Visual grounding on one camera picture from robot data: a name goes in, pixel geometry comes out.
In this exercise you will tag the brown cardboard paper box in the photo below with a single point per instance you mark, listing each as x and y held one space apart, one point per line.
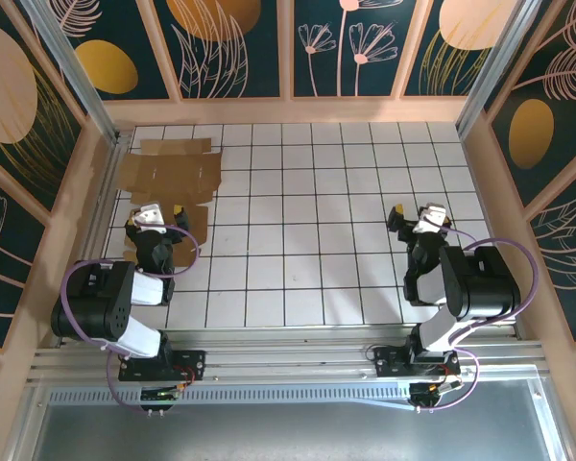
173 173

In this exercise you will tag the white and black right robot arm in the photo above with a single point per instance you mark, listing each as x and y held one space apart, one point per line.
485 283

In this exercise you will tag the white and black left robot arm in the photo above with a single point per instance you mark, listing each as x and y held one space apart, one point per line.
96 307

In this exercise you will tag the grey metal sheet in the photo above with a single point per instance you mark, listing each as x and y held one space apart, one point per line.
288 437

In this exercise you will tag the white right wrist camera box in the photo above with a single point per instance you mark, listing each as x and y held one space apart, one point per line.
429 218

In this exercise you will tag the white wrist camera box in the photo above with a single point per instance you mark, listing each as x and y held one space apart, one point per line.
151 217
429 218

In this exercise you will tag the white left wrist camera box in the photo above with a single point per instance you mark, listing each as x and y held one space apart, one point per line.
151 217

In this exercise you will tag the aluminium side rail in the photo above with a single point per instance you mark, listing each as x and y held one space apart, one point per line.
106 201

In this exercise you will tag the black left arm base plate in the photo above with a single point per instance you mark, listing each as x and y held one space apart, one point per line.
192 360

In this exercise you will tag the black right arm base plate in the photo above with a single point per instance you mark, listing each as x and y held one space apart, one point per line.
389 362

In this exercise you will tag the aluminium frame post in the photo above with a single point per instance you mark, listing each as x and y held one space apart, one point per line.
499 62
72 67

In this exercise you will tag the aluminium mounting rail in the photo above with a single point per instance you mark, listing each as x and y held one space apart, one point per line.
288 355

